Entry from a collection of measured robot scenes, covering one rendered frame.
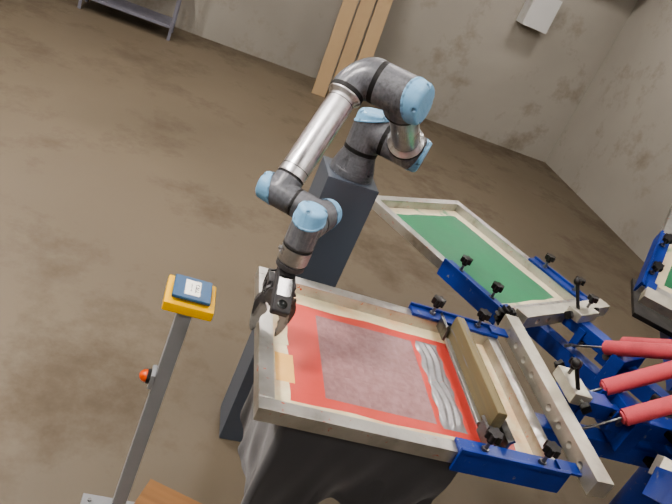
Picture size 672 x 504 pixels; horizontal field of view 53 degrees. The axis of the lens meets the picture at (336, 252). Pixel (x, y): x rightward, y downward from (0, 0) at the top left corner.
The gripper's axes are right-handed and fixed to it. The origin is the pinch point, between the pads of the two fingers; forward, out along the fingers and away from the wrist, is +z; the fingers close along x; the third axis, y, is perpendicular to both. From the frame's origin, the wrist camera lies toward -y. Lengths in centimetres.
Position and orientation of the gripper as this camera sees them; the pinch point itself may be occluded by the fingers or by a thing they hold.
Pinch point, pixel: (264, 330)
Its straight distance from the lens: 169.7
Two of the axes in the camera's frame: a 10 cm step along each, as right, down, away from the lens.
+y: -1.0, -5.0, 8.6
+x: -9.2, -2.8, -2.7
